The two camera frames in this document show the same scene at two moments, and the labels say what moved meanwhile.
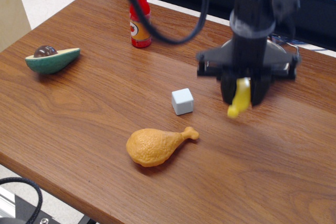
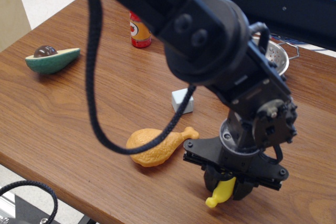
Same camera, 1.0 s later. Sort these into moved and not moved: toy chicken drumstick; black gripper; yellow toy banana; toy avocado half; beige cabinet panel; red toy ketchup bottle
Moved: yellow toy banana; black gripper
Not moved: toy chicken drumstick; red toy ketchup bottle; beige cabinet panel; toy avocado half
